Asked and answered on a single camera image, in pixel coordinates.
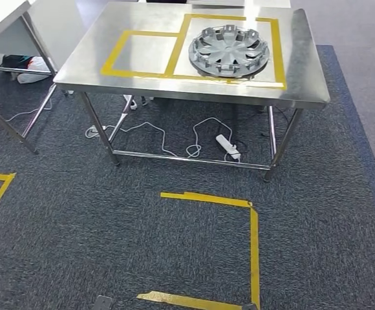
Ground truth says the black bundle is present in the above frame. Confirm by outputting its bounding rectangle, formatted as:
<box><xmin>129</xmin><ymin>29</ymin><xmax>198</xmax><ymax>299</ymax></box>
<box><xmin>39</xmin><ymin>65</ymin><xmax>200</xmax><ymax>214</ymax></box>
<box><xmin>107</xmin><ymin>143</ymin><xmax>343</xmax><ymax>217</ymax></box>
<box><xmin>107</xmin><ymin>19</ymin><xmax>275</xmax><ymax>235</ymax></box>
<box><xmin>0</xmin><ymin>54</ymin><xmax>33</xmax><ymax>69</ymax></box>

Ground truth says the white power cable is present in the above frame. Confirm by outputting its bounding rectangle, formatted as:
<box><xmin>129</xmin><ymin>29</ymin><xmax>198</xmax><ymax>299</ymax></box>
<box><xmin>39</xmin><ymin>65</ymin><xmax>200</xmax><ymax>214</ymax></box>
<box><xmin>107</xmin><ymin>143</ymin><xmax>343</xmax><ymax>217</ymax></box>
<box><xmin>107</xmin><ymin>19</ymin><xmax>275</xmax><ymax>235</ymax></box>
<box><xmin>185</xmin><ymin>116</ymin><xmax>240</xmax><ymax>160</ymax></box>
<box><xmin>85</xmin><ymin>121</ymin><xmax>179</xmax><ymax>158</ymax></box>

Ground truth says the white floor cable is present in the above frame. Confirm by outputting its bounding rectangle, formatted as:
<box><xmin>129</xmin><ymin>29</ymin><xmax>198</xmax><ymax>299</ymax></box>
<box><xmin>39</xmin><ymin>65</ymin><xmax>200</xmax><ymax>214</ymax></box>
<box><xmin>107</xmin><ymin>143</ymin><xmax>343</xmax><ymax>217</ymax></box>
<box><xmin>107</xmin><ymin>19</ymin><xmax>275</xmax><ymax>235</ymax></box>
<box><xmin>5</xmin><ymin>99</ymin><xmax>53</xmax><ymax>123</ymax></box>

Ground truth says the white table with metal legs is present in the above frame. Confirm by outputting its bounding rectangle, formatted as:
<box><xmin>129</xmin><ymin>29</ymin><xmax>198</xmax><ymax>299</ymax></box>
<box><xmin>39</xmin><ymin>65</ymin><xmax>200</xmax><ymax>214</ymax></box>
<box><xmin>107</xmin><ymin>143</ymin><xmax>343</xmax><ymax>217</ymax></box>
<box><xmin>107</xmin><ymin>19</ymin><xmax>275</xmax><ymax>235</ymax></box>
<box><xmin>0</xmin><ymin>0</ymin><xmax>89</xmax><ymax>156</ymax></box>

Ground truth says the grey plastic wheel hubcap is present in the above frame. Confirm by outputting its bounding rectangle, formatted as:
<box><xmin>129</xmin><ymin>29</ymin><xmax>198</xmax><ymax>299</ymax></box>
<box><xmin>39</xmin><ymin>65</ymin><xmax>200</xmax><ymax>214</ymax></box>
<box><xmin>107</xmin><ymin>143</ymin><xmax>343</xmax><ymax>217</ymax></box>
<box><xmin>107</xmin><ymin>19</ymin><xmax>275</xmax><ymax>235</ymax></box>
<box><xmin>188</xmin><ymin>24</ymin><xmax>271</xmax><ymax>79</ymax></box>

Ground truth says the white shoe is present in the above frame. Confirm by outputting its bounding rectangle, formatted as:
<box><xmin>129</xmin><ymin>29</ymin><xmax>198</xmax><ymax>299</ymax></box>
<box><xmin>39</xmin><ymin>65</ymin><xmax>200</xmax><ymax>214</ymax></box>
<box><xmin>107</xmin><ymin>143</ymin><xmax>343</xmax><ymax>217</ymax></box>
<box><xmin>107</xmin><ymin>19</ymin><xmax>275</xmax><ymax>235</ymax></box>
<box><xmin>123</xmin><ymin>94</ymin><xmax>138</xmax><ymax>111</ymax></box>

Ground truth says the stainless steel workbench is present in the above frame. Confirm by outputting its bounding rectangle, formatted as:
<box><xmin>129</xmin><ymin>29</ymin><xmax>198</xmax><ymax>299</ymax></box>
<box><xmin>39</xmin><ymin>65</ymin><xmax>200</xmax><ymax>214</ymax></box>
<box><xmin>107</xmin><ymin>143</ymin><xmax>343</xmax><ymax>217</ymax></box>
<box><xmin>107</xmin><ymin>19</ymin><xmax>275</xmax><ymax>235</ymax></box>
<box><xmin>53</xmin><ymin>1</ymin><xmax>332</xmax><ymax>183</ymax></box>

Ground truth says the white plastic bag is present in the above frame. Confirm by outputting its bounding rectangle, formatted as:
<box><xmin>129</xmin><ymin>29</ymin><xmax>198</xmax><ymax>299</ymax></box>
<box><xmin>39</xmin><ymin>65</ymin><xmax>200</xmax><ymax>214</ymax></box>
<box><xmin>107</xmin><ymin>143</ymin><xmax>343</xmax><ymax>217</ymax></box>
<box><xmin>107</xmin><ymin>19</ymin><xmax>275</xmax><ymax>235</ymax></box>
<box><xmin>17</xmin><ymin>56</ymin><xmax>51</xmax><ymax>85</ymax></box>

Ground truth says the white power strip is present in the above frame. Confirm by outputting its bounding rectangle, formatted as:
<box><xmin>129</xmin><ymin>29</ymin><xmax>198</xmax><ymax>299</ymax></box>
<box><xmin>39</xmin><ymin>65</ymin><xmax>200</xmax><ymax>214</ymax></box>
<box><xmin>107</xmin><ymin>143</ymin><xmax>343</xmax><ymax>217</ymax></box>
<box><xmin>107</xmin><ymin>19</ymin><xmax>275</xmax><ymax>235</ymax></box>
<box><xmin>215</xmin><ymin>134</ymin><xmax>242</xmax><ymax>161</ymax></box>

